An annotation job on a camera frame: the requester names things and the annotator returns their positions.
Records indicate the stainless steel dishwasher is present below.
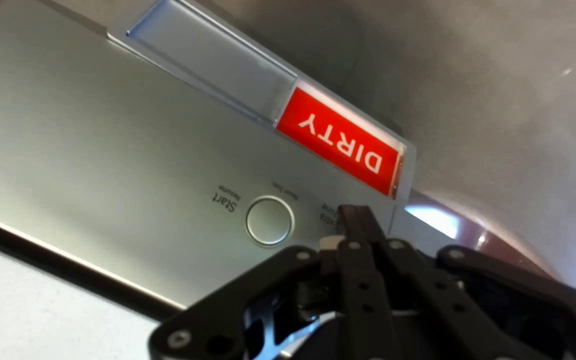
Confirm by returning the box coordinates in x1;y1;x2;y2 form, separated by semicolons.
0;0;458;308

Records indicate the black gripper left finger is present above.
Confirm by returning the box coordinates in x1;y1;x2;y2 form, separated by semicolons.
149;246;342;360

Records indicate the red dirty magnet sign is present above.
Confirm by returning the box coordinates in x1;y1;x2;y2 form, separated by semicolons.
109;0;416;201

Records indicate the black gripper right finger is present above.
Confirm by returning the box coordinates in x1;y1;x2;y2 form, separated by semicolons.
338;206;576;360

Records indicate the small round dishwasher button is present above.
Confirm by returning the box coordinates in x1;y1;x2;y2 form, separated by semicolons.
321;234;342;249

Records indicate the round silver start button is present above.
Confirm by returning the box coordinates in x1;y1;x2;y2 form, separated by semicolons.
246;196;297;246

